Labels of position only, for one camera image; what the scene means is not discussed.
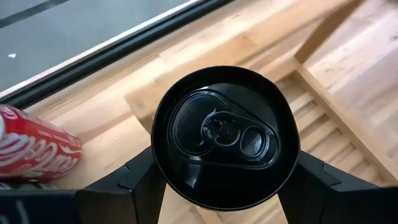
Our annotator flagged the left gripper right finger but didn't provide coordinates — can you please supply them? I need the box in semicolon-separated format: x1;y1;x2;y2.
277;151;398;224

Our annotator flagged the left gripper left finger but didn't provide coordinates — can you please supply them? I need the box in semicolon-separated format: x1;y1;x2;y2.
0;146;168;224

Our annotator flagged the red Coca-Cola can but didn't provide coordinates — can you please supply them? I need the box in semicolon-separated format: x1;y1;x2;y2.
0;104;82;184

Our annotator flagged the tall slim white can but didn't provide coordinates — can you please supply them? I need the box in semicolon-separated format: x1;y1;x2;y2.
150;65;301;212

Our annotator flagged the wooden shelf rack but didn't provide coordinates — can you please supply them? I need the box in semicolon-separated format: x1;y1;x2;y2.
123;0;398;224

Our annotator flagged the black table frame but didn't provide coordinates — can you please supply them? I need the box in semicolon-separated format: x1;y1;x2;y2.
0;0;234;110

